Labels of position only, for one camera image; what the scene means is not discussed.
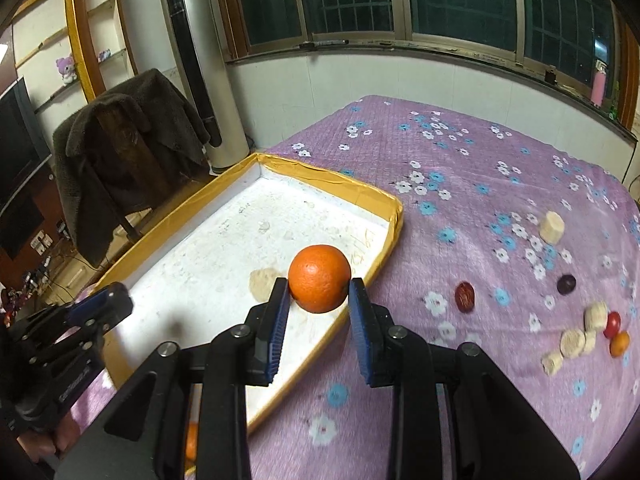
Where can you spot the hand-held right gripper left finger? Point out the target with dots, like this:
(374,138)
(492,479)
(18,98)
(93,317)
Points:
(277,332)

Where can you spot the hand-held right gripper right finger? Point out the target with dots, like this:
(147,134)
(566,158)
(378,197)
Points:
(362,335)

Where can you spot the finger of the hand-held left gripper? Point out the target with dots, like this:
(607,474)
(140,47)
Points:
(92,306)

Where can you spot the orange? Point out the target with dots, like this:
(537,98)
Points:
(319,275)
(191,442)

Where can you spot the red date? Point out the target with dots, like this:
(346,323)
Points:
(465,296)

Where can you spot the yellow edged white tray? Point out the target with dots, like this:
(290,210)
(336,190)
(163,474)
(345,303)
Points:
(210,240)

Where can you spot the banana slice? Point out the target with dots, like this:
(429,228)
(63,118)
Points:
(591,342)
(552,362)
(572,342)
(551,227)
(596,316)

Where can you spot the red cherry tomato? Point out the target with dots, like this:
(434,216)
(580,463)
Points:
(612,324)

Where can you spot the person's left hand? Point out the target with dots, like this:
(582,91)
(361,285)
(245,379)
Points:
(65,435)

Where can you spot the white power strip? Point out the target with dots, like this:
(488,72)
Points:
(41,241)

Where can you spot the wooden chair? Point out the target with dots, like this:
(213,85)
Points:
(120,160)

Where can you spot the black television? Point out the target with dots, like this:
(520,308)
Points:
(15,135)

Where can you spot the purple floral blanket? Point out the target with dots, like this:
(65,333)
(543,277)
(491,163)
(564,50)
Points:
(450,160)

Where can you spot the dark purple plum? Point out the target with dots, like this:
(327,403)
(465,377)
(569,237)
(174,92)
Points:
(566,284)

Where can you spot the purple plush toy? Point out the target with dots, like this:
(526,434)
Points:
(66,69)

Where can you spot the small orange kumquat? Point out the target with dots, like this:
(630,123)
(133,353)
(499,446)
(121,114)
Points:
(620,344)

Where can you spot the silver tower air conditioner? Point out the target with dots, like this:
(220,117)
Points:
(220,60)

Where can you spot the small black object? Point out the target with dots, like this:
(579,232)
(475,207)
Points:
(550,76)

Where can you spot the small green object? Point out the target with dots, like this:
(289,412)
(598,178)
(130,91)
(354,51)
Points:
(613,105)

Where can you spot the pink bottle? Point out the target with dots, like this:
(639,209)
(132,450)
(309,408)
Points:
(598,85)

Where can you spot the wooden framed window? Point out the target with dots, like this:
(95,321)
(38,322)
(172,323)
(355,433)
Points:
(517,10)

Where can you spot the yellow framed wall shelf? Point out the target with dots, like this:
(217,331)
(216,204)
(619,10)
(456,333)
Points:
(75,25)

